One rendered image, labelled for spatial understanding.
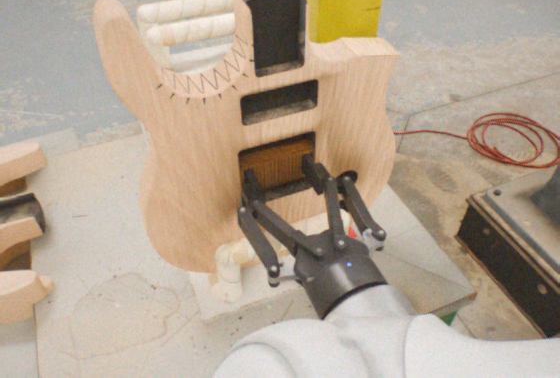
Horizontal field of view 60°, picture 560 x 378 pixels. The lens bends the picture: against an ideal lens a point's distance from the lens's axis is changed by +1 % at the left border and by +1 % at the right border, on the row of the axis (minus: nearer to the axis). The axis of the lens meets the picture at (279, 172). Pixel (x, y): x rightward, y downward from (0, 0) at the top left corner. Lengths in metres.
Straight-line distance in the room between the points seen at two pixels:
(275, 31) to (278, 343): 0.35
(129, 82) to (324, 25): 1.48
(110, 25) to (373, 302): 0.33
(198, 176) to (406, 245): 0.40
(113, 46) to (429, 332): 0.34
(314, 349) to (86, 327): 0.57
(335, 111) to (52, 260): 0.52
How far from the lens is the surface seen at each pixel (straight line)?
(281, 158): 0.59
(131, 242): 0.84
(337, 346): 0.24
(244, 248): 0.65
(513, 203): 1.91
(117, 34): 0.45
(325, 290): 0.47
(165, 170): 0.55
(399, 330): 0.27
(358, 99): 0.59
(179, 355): 0.72
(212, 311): 0.73
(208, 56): 0.93
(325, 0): 1.87
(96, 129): 2.67
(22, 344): 0.83
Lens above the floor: 1.57
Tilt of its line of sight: 44 degrees down
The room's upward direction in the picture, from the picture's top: straight up
